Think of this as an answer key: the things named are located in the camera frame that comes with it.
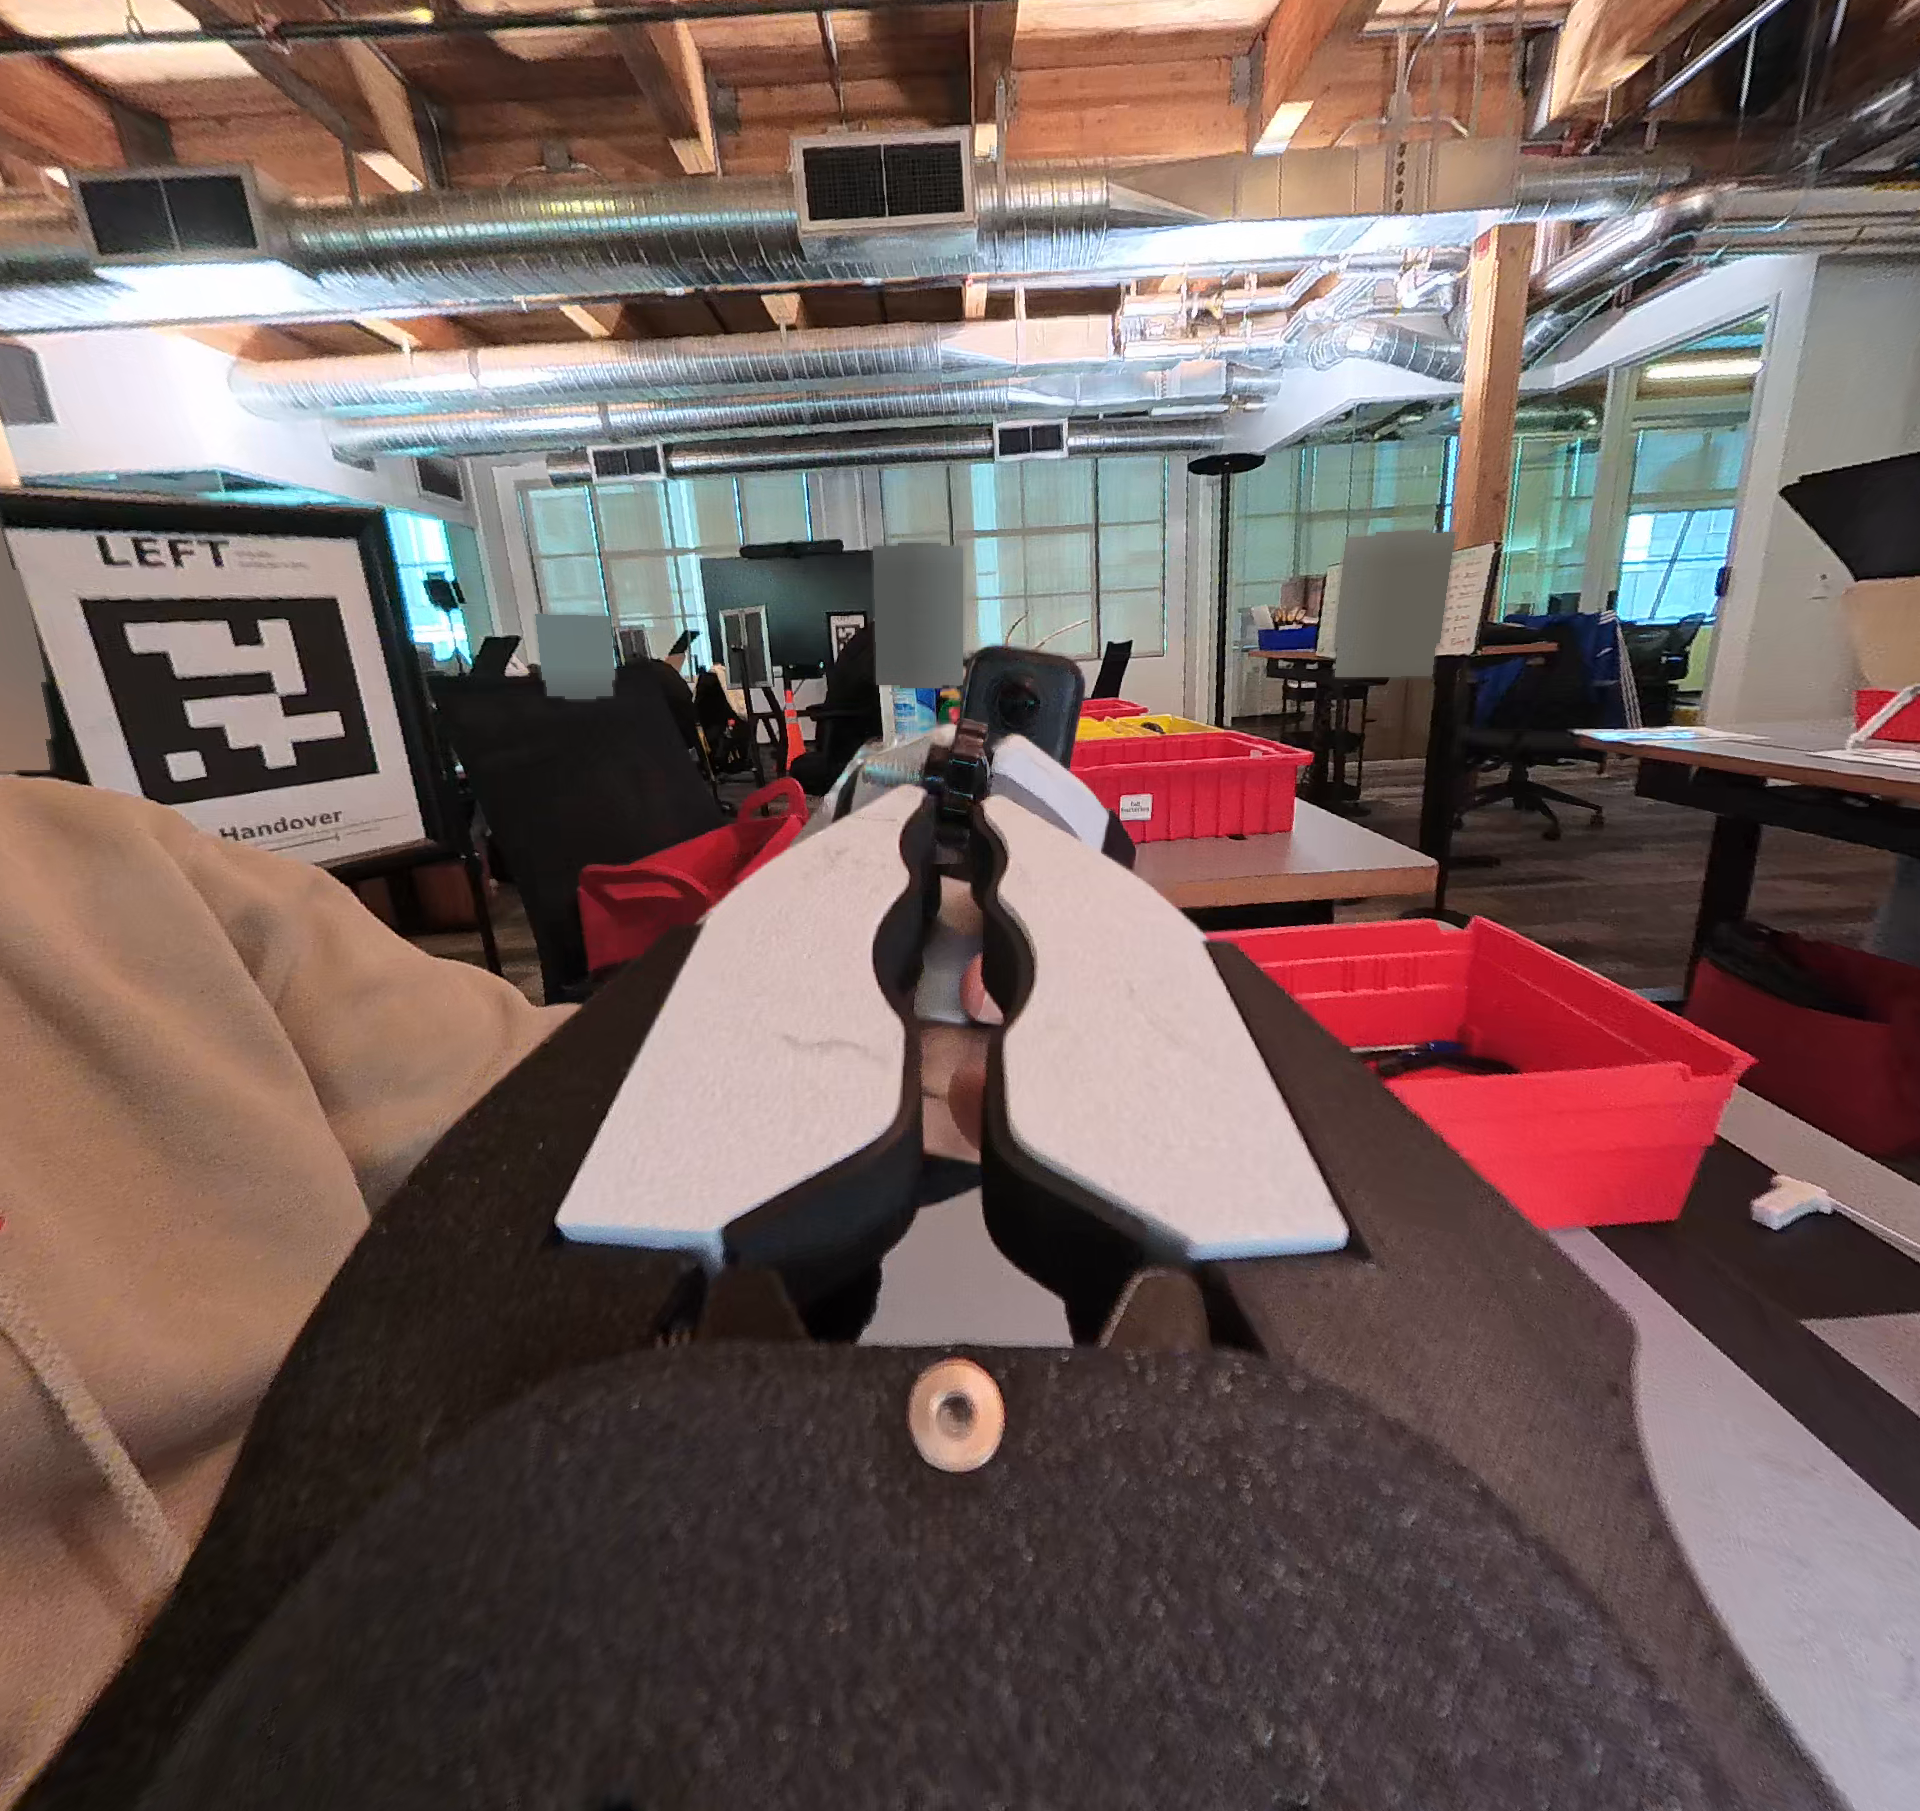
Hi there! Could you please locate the small black clip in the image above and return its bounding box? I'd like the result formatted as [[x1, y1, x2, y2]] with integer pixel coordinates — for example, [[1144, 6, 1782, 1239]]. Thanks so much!
[[917, 724, 995, 874]]

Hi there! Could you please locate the red plastic bin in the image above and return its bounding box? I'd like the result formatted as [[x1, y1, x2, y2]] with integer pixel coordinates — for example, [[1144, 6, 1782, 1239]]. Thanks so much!
[[1212, 917, 1757, 1231]]

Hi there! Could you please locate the whiteboard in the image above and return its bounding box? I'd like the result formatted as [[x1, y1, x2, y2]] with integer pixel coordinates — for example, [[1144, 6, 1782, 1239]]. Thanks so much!
[[1436, 542, 1503, 661]]

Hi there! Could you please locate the wooden-edged table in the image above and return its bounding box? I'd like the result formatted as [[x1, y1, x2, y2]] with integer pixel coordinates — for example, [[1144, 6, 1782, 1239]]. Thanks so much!
[[1122, 790, 1440, 930]]

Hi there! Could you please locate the person's left hand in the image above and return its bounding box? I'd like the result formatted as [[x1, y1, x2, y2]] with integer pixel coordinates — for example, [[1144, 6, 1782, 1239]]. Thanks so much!
[[917, 948, 1004, 1165]]

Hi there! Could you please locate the blue-backed office chair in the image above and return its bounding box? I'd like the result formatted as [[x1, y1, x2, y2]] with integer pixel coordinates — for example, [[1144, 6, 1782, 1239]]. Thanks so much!
[[1458, 612, 1632, 842]]

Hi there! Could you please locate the person's left forearm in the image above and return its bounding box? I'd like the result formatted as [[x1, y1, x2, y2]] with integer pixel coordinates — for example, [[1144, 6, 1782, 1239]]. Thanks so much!
[[0, 777, 591, 1333]]

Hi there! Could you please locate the wooden-top table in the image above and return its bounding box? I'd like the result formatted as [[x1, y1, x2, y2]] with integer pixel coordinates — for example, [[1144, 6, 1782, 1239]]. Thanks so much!
[[1571, 719, 1920, 1009]]

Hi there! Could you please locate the standing desk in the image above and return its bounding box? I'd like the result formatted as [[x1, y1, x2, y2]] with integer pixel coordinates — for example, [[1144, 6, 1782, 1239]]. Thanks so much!
[[1242, 639, 1559, 811]]

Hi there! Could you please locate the black flag panel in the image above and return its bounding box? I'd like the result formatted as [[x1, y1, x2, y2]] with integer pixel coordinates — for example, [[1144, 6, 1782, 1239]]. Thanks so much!
[[1779, 457, 1920, 586]]

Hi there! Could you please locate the wooden support post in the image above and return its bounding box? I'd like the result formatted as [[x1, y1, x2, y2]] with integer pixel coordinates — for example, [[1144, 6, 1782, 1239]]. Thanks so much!
[[1446, 223, 1537, 554]]

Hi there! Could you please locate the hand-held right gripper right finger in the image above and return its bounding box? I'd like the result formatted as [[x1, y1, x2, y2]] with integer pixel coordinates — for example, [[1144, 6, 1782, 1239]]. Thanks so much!
[[963, 795, 1355, 1349]]

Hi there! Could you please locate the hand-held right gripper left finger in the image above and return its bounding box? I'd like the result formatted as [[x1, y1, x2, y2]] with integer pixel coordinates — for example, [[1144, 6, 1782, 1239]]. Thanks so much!
[[555, 784, 922, 1346]]

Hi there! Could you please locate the framed black-white marker sign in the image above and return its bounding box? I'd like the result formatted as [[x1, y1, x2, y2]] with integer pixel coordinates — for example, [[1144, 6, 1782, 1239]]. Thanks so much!
[[0, 489, 445, 871]]

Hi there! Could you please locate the tan backed board on stand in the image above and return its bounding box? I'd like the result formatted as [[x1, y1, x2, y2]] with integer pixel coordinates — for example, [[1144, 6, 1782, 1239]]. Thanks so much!
[[1842, 578, 1920, 690]]

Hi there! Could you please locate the silver air duct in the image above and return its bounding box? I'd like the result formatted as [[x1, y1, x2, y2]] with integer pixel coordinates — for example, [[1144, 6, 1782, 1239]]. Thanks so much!
[[225, 318, 1292, 470], [0, 124, 1705, 336]]

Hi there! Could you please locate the large black display screen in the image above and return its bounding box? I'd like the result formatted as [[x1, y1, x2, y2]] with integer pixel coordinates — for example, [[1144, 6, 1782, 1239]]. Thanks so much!
[[698, 552, 877, 682]]

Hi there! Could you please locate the black floor lamp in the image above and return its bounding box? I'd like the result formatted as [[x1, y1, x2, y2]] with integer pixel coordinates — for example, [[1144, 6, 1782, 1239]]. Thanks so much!
[[1187, 448, 1271, 732]]

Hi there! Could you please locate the red fabric bag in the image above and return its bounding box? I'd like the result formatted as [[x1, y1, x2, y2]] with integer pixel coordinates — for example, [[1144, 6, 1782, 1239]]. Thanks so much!
[[1684, 922, 1920, 1111]]

